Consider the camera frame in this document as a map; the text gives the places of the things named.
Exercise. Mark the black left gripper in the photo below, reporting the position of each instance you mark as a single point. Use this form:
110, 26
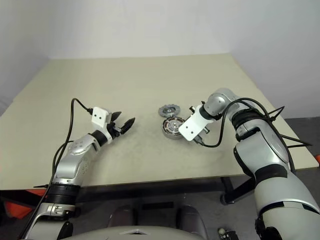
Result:
115, 130

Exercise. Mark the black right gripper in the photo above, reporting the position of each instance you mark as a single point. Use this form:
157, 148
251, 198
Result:
205, 130

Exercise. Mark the silver stator housing copper coils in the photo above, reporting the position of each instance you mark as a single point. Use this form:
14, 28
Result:
172, 136

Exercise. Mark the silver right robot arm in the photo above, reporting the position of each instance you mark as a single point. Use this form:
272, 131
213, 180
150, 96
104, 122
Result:
260, 140

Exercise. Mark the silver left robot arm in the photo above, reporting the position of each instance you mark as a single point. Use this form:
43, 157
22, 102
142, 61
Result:
72, 160

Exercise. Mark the black device with white knob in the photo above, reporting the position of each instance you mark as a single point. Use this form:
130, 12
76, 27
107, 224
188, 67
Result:
231, 236

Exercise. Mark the silver robot torso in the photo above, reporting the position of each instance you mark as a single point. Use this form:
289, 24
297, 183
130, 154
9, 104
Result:
150, 233

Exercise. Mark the small orange object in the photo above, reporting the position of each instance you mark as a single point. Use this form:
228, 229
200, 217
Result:
318, 161

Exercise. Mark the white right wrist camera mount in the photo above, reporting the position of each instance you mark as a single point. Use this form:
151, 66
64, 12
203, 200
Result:
192, 126

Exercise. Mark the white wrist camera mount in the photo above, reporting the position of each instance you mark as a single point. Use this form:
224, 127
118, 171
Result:
100, 116
192, 126

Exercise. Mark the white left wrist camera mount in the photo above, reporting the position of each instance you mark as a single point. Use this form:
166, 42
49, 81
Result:
100, 116

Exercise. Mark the black table frame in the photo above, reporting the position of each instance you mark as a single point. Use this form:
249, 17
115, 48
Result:
226, 198

